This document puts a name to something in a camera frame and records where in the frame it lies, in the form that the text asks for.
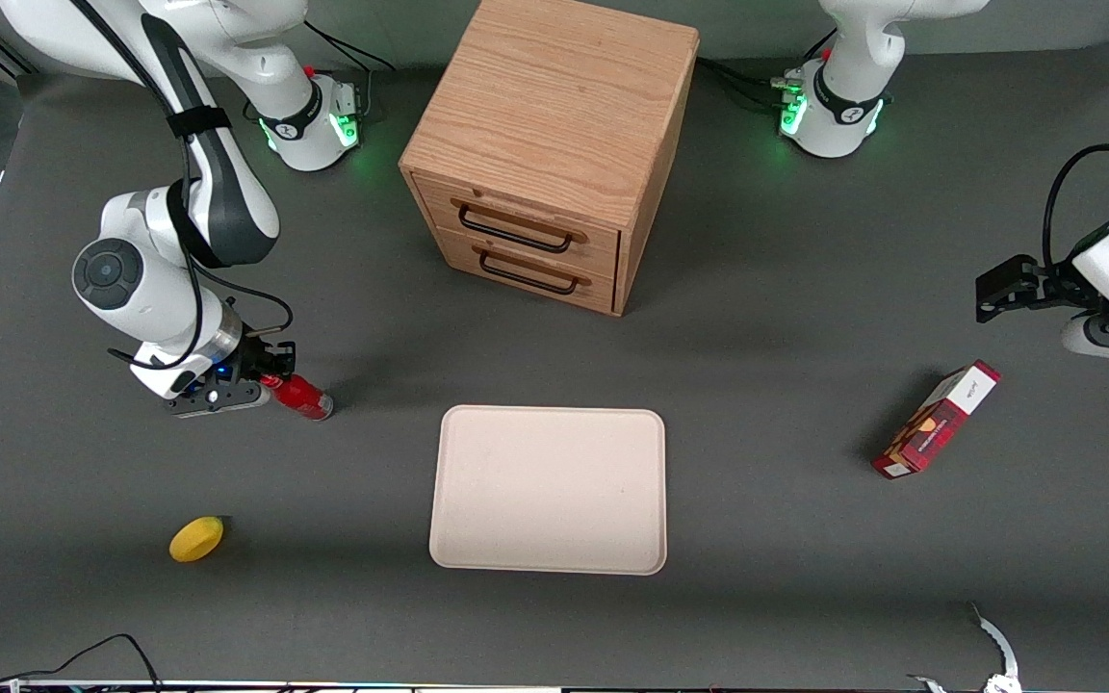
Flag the black velcro strap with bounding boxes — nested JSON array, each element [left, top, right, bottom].
[[167, 108, 232, 141]]

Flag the red coke bottle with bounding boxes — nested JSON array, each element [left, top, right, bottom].
[[264, 373, 335, 422]]

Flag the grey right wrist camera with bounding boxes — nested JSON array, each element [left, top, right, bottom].
[[167, 378, 271, 418]]

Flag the shorter black drawer handle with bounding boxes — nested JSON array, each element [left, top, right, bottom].
[[478, 247, 580, 296]]

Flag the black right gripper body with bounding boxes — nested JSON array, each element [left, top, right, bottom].
[[213, 332, 276, 386]]

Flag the taller wooden drawer front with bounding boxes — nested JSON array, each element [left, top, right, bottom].
[[410, 171, 623, 282]]

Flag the black left base cables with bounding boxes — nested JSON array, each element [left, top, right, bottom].
[[697, 29, 837, 112]]

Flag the yellow lemon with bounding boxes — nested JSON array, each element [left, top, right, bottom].
[[169, 516, 226, 563]]

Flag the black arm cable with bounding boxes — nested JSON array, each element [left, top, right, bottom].
[[1042, 143, 1109, 272], [68, 0, 296, 372]]

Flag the shorter wooden drawer front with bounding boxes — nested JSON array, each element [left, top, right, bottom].
[[432, 224, 619, 315]]

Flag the black base cables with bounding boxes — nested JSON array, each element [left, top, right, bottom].
[[302, 21, 398, 121], [697, 29, 837, 112]]

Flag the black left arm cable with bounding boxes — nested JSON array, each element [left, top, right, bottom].
[[1042, 143, 1109, 272]]

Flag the black right base cables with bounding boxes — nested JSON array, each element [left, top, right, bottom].
[[302, 21, 398, 121]]

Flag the cream rectangular tray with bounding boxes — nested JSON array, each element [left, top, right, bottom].
[[428, 405, 668, 577]]

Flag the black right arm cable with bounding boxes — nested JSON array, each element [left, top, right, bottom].
[[68, 0, 296, 372]]

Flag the wooden drawer cabinet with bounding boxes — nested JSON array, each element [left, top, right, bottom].
[[399, 0, 701, 318]]

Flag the longer black drawer handle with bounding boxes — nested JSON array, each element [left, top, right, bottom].
[[457, 203, 576, 256]]

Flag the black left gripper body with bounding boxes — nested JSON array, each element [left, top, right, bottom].
[[1036, 258, 1095, 292]]

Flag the red plaid shortbread box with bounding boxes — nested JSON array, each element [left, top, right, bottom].
[[871, 360, 1002, 480]]

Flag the thin black table-edge cable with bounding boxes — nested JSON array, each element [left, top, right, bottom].
[[0, 632, 164, 693]]

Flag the serrated white strip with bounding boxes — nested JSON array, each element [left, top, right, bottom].
[[968, 602, 1023, 693]]

